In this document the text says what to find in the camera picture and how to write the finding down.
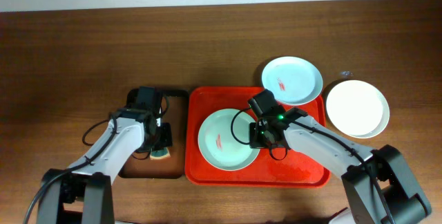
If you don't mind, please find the black shallow water tray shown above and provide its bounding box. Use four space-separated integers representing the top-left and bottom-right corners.
119 88 189 179

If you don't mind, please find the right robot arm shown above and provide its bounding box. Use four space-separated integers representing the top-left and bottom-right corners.
254 108 432 224

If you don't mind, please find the green yellow sponge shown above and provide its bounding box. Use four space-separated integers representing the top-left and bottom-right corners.
149 147 171 160

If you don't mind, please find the white plate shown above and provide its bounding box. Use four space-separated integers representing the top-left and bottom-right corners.
325 80 390 139

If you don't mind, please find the pale green plate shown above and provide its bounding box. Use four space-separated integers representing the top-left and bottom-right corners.
198 109 260 171

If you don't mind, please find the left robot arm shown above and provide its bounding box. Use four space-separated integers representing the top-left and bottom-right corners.
30 108 171 223

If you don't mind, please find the pale blue plate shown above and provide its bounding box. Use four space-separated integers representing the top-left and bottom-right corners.
261 56 323 106

